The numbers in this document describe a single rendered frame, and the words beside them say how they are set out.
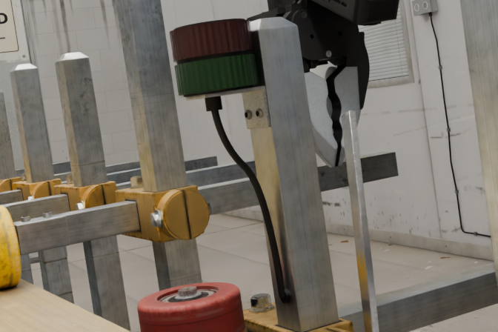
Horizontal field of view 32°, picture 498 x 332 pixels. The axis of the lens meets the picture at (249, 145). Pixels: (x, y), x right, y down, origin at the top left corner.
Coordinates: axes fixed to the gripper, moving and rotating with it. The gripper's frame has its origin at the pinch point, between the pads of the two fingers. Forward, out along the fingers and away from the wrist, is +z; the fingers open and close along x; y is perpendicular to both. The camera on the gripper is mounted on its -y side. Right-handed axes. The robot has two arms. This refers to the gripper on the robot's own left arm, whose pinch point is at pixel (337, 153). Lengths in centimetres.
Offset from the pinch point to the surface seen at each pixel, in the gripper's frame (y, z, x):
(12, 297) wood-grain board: 13.6, 8.7, 28.2
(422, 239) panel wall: 358, 92, -278
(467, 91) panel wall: 296, 6, -275
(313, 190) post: -10.8, 1.5, 9.5
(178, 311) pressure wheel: -8.4, 8.5, 20.8
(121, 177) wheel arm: 69, 3, -2
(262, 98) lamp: -10.6, -5.9, 12.6
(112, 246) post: 39.2, 9.8, 10.4
